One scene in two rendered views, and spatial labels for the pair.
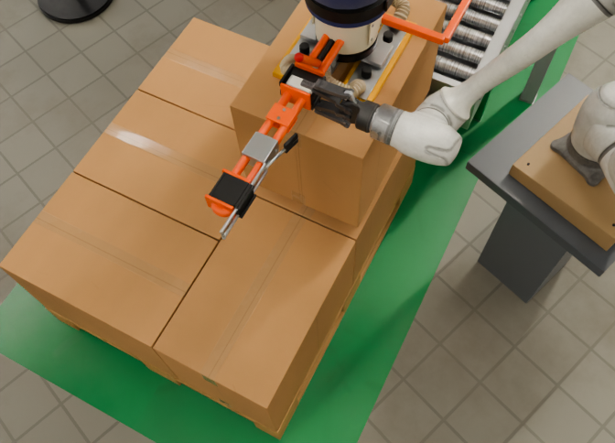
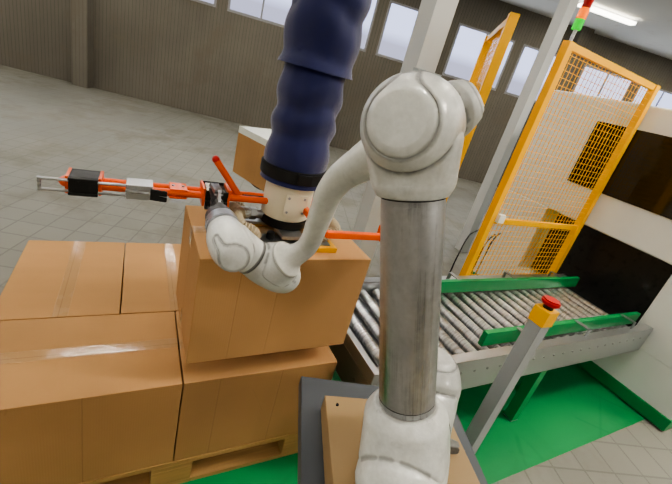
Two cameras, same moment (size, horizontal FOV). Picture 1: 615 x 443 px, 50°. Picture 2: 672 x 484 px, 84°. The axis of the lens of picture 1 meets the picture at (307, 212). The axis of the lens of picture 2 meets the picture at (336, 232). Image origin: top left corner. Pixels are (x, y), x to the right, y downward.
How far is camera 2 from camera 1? 1.26 m
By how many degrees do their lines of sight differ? 44
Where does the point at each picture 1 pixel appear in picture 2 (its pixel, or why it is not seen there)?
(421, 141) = (217, 229)
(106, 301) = (23, 286)
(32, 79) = not seen: hidden behind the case
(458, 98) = (286, 247)
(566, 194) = (340, 451)
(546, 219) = (307, 468)
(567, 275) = not seen: outside the picture
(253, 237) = (137, 328)
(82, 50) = not seen: hidden behind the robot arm
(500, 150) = (334, 390)
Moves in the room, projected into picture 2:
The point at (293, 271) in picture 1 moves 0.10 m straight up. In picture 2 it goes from (121, 362) to (122, 339)
